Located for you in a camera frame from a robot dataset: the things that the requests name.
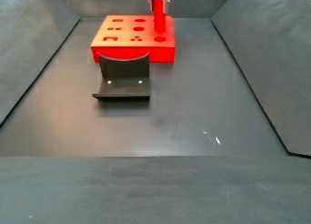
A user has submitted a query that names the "black curved holder bracket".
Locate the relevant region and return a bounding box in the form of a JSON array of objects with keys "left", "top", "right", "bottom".
[{"left": 92, "top": 54, "right": 151, "bottom": 100}]

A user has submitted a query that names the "red shape-sorter block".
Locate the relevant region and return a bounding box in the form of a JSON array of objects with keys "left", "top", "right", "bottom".
[{"left": 90, "top": 15, "right": 175, "bottom": 63}]

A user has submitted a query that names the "red star peg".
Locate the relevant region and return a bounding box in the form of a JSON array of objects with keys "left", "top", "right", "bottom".
[{"left": 152, "top": 0, "right": 166, "bottom": 32}]

